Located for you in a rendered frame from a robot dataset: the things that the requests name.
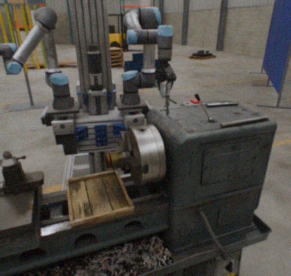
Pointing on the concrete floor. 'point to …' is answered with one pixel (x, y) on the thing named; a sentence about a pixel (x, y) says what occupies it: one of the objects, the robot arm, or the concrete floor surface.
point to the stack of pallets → (116, 57)
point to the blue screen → (278, 47)
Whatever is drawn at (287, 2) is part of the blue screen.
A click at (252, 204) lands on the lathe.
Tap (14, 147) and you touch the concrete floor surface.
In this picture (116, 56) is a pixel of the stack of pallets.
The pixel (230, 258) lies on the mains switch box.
